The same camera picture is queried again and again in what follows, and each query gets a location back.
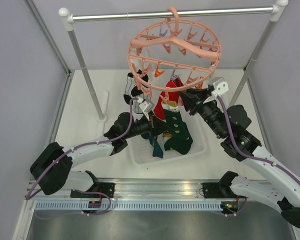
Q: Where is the metal clothes rack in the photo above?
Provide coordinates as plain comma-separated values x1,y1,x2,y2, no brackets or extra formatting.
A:
58,0,289,122

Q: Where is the green patterned sock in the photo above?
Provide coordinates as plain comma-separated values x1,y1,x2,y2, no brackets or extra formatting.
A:
162,104,184,137

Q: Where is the teal sock front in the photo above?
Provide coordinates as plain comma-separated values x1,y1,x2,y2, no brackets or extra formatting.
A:
141,133,164,159

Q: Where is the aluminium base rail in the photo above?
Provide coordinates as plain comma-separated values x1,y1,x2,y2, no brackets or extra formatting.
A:
99,178,218,201

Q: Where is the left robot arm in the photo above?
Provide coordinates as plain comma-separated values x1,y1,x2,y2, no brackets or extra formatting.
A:
29,112,168,198

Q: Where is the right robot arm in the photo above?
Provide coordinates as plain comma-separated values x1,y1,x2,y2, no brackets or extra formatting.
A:
179,88,300,229

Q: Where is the black white striped sock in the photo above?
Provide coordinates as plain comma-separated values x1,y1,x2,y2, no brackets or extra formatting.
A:
123,72,151,114

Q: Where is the white plastic basket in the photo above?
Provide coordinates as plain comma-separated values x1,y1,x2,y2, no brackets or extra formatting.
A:
127,111,208,167

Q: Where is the teal reindeer sock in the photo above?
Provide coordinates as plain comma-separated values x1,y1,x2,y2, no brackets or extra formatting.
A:
164,123,193,155

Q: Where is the orange clothes peg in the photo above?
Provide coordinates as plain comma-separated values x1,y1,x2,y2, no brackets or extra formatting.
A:
154,63,165,78

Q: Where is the red sock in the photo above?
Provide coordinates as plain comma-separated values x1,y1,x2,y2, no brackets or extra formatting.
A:
152,77,185,123

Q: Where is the purple clothes peg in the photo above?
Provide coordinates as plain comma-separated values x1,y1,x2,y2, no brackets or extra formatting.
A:
159,25,168,37
169,67,180,81

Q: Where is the white slotted cable duct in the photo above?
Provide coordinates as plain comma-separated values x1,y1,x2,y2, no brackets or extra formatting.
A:
35,200,223,211

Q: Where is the pink round clip hanger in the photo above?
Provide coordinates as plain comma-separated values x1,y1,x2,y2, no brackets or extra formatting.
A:
127,17,222,96

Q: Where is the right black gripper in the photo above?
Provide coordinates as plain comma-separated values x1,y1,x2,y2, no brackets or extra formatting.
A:
177,86,226,138

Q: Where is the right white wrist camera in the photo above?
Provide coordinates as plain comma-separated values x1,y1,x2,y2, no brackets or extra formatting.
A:
207,77,229,101

